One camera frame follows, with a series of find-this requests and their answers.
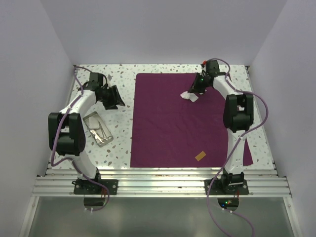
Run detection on purple cloth mat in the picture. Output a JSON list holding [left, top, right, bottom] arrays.
[[129, 73, 254, 168]]

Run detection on white gauze pad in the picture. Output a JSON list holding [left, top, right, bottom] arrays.
[[180, 91, 191, 100], [189, 93, 198, 103]]

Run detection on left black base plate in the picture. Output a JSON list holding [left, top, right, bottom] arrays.
[[72, 179, 119, 195]]

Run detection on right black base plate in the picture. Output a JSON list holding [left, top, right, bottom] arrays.
[[204, 179, 249, 196]]

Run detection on steel hemostat clamp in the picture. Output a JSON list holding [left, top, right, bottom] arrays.
[[97, 122, 112, 140]]

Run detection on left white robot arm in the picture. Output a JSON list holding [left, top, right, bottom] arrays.
[[48, 72, 125, 194]]

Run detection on tan adhesive bandage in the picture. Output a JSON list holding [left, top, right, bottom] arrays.
[[195, 151, 206, 161]]

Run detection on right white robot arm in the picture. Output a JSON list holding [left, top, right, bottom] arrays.
[[188, 59, 254, 194]]

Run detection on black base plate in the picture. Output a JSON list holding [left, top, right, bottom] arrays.
[[204, 179, 249, 196], [72, 179, 119, 195]]

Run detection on steel surgical scissors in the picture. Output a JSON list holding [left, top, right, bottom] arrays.
[[90, 129, 108, 143]]

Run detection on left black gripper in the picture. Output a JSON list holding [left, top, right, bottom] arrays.
[[99, 85, 125, 110]]

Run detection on metal instrument tray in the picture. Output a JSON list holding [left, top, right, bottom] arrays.
[[83, 112, 114, 147]]

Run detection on aluminium rail frame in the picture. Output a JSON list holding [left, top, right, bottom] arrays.
[[18, 64, 301, 237]]

